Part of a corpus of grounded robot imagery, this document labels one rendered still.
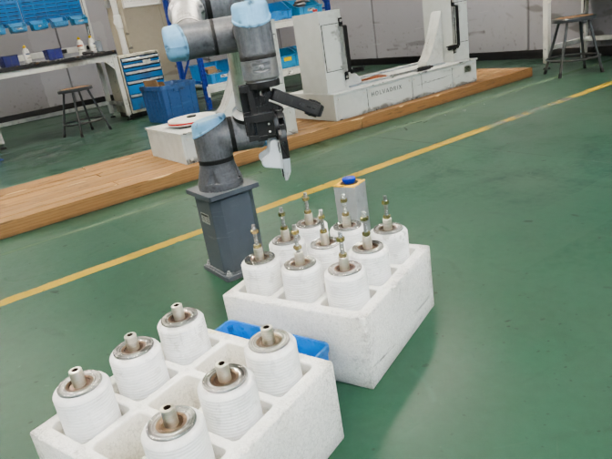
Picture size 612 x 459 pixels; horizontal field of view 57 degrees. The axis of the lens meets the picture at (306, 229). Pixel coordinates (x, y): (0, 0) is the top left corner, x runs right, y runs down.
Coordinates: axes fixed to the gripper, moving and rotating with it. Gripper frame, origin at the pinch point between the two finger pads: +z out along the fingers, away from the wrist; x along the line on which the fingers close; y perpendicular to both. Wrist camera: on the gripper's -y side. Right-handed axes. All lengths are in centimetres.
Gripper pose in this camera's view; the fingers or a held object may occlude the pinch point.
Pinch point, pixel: (287, 171)
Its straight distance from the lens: 123.7
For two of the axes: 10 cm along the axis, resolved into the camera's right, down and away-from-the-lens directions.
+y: -9.7, 2.0, -1.2
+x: 1.8, 3.2, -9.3
